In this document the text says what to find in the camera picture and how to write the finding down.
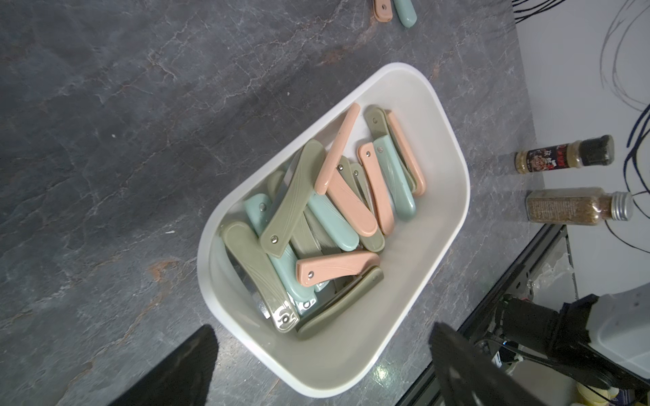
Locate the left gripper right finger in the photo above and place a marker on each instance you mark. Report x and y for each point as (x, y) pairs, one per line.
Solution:
(467, 377)

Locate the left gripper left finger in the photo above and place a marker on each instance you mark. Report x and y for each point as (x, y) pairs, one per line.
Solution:
(182, 378)

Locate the white plastic storage box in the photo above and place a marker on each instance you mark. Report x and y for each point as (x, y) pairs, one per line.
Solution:
(341, 355)

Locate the teal folding fruit knife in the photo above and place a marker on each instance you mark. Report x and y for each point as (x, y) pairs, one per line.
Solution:
(406, 12)

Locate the pink folding fruit knife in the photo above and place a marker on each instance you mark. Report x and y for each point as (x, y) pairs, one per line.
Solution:
(382, 10)

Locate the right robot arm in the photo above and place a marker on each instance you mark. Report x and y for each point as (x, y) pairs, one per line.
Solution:
(599, 341)

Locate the teal folding knife middle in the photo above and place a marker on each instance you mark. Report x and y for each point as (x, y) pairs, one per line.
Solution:
(333, 222)

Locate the pink folding knife middle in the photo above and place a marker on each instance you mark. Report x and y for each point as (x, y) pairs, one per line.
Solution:
(351, 206)

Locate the olive folding knife top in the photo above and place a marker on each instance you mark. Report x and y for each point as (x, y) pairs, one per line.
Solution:
(294, 192)

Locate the glass spice jar silver cap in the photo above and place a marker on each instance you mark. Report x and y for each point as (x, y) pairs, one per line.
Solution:
(578, 206)

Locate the spice jar black cap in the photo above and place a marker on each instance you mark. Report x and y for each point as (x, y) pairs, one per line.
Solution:
(582, 153)

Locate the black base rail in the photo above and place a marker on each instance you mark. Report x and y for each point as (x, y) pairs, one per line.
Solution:
(482, 328)

